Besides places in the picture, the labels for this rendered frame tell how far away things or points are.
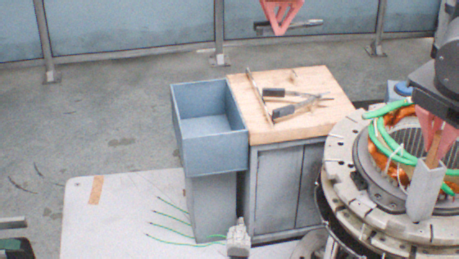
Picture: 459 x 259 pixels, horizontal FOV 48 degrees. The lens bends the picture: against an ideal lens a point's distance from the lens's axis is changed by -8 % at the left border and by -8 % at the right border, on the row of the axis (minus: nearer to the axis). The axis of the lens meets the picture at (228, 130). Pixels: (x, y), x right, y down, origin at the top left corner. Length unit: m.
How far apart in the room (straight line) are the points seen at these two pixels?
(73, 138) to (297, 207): 1.83
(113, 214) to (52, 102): 1.92
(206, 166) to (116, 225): 0.30
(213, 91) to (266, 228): 0.28
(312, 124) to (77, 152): 1.84
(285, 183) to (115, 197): 0.40
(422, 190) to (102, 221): 0.70
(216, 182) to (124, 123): 1.82
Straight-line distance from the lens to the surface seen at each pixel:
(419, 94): 0.61
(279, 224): 1.07
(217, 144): 0.90
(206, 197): 1.01
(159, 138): 2.65
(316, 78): 1.05
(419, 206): 0.71
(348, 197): 0.75
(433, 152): 0.67
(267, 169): 0.96
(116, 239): 1.12
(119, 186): 1.24
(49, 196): 2.44
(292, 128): 0.91
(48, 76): 3.22
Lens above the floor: 1.60
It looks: 37 degrees down
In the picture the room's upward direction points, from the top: straight up
